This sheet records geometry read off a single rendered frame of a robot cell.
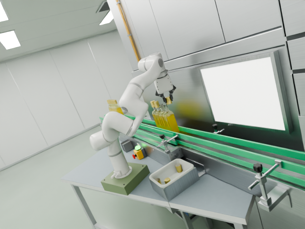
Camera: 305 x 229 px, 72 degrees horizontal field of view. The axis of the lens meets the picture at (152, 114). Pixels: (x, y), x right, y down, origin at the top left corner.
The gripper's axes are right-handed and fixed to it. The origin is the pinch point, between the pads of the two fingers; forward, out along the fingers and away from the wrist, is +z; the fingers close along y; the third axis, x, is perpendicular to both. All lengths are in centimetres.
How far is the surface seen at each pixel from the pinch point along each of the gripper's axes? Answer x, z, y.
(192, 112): -0.1, 15.0, -13.0
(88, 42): -610, -13, 118
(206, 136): 21.8, 20.8, -12.1
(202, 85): 11.3, -5.4, -19.4
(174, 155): 15.2, 30.8, 7.9
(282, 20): 82, -42, -15
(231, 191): 51, 34, -10
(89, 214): -28, 96, 98
